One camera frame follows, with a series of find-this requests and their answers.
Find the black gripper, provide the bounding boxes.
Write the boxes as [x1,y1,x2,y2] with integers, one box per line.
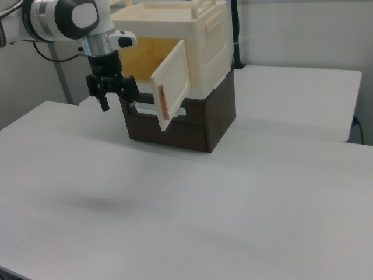
[86,51,140,113]

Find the cream cabinet door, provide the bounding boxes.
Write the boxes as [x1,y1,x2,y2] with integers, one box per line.
[150,39,192,132]

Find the cream plastic cabinet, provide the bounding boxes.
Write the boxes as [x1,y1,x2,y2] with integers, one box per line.
[110,0,231,99]

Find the dark brown drawer box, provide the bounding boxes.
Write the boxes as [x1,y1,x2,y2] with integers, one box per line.
[118,69,236,154]

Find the white drawer handle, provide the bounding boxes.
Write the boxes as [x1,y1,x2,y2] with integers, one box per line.
[132,100,188,118]

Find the door edge handle strip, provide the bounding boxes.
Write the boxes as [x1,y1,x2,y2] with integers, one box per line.
[157,83,171,121]

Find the grey metal frame post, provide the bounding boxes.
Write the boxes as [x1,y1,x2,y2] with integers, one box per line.
[47,41,74,105]

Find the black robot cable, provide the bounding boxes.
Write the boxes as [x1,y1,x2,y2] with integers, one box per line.
[31,41,86,62]

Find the black camera stand pole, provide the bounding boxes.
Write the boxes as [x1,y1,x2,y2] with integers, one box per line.
[229,0,246,70]

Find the black wall cable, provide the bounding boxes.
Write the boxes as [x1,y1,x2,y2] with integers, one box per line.
[351,115,365,144]

